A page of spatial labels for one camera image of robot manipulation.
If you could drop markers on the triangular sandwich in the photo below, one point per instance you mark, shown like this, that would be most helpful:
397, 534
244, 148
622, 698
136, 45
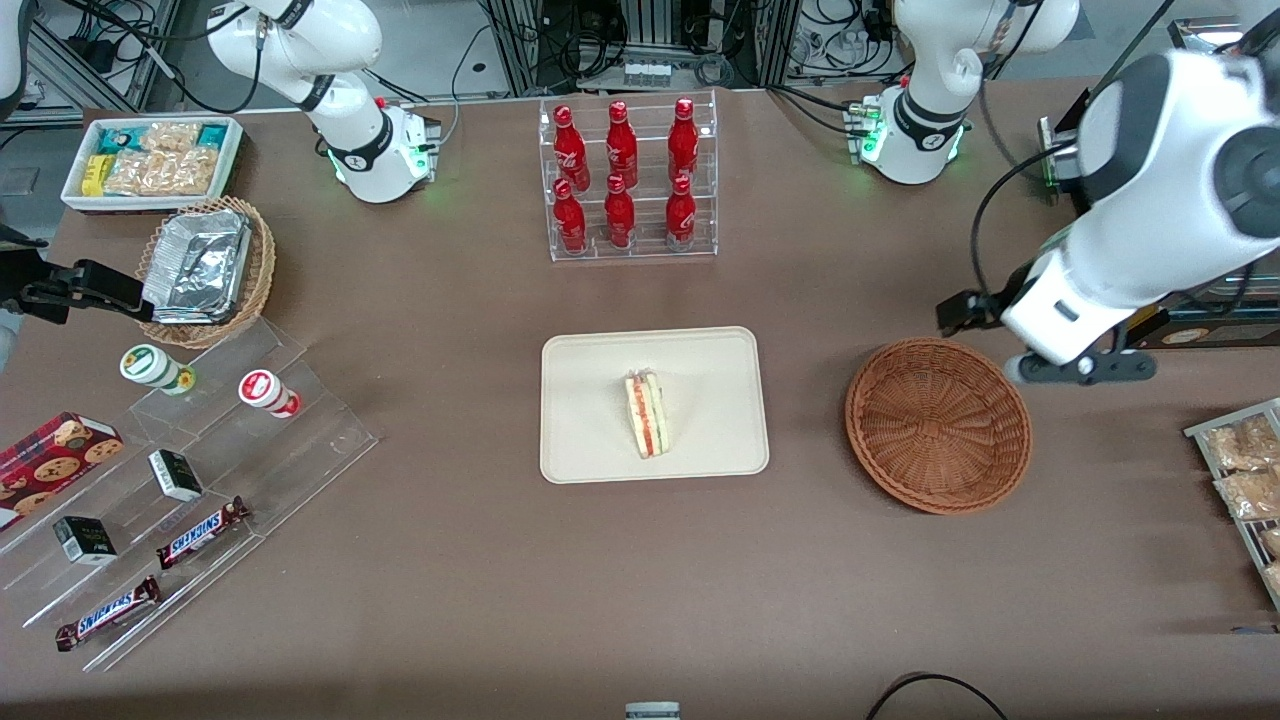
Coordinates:
648, 415

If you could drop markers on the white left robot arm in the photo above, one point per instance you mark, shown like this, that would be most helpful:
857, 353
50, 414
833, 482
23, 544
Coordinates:
1170, 150

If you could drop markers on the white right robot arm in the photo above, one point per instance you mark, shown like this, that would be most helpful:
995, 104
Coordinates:
372, 150

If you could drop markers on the brown round wicker basket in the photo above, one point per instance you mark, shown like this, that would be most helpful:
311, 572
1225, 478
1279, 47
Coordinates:
935, 425

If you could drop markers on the light wicker basket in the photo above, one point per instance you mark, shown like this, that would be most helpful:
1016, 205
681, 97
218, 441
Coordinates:
262, 265

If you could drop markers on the beige plastic tray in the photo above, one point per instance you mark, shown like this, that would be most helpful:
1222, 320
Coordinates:
590, 405

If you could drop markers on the green lid snack cup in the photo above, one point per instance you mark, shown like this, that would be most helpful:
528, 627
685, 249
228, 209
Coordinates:
150, 365

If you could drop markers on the stacked aluminium foil containers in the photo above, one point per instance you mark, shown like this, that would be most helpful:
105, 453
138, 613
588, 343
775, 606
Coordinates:
197, 265

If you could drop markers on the yellow snack packet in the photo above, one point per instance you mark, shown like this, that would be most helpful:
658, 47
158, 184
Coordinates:
94, 175

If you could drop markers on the clear bag of crackers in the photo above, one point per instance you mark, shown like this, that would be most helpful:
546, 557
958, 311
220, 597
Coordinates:
165, 172

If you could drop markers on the clear bag of pastries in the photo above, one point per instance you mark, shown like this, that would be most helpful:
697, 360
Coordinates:
1250, 493
1240, 445

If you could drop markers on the teal snack packet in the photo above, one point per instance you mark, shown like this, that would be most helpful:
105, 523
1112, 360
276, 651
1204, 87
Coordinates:
120, 138

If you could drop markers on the red cookie box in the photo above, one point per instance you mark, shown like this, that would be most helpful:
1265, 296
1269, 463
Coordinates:
50, 460

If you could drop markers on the white rectangular snack bin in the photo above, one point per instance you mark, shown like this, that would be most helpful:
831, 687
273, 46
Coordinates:
232, 150

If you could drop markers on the red lid snack cup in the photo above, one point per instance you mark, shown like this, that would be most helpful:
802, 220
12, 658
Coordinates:
265, 390

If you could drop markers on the small black carton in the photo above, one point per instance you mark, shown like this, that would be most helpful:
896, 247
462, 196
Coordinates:
85, 540
175, 474

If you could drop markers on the clear acrylic stepped display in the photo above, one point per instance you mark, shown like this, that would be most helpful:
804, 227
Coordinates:
300, 450

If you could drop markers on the snickers chocolate bar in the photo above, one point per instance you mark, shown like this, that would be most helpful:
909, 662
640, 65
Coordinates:
200, 533
108, 613

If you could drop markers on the red cola bottle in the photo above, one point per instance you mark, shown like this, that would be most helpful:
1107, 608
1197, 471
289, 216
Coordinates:
621, 148
569, 222
619, 218
683, 142
570, 150
680, 216

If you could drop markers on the clear acrylic bottle rack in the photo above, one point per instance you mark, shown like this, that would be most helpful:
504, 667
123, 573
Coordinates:
645, 245

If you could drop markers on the white power strip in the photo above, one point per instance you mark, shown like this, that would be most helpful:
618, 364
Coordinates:
647, 73

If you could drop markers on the small grey white device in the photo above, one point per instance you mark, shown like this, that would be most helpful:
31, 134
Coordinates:
652, 711

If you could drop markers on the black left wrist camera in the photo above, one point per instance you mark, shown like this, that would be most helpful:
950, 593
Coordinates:
962, 313

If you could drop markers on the aluminium frame equipment rack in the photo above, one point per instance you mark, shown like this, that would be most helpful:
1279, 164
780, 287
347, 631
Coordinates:
650, 30

